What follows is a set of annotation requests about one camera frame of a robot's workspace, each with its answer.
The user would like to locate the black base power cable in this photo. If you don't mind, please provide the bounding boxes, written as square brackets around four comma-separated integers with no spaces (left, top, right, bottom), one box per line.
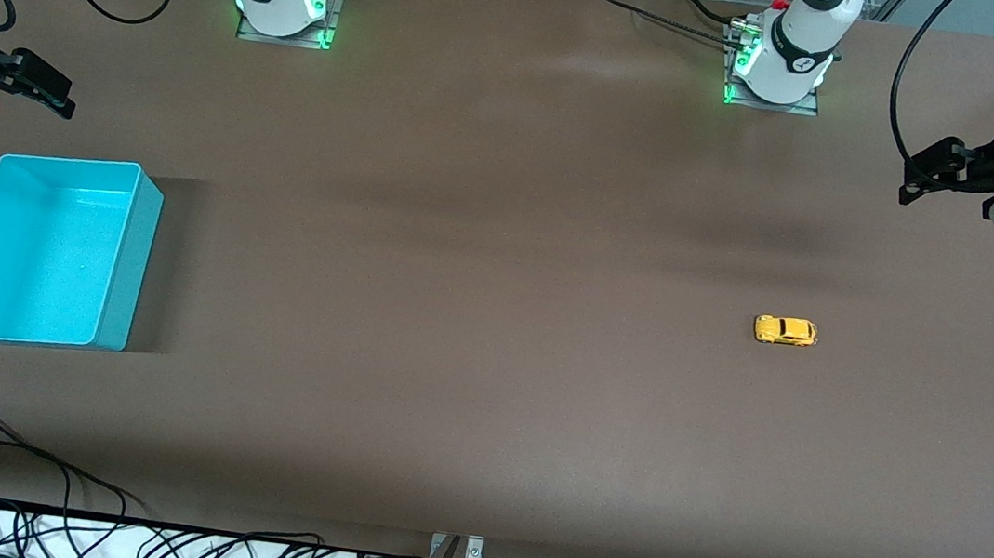
[665,0,747,29]

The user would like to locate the long looped black cable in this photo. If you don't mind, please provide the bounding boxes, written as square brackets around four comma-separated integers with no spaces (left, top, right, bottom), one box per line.
[0,406,155,525]

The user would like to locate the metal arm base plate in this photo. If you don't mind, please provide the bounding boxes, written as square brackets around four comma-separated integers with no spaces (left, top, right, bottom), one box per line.
[236,0,348,53]
[720,20,830,118]

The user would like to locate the yellow beetle toy car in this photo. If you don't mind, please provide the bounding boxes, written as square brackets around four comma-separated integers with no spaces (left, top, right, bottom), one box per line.
[752,313,821,350]

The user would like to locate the braided black base cable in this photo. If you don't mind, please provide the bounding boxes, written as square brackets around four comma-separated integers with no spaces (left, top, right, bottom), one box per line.
[596,0,740,47]

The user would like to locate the silver metal bracket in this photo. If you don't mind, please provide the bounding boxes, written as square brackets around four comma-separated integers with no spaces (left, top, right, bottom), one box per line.
[429,531,486,558]

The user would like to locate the teal plastic bin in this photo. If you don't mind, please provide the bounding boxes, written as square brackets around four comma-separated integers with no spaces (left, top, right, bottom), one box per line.
[0,147,169,362]

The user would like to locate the silver aluminium frame profile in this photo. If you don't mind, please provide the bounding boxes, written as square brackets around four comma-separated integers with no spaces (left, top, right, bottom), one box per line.
[864,0,909,25]

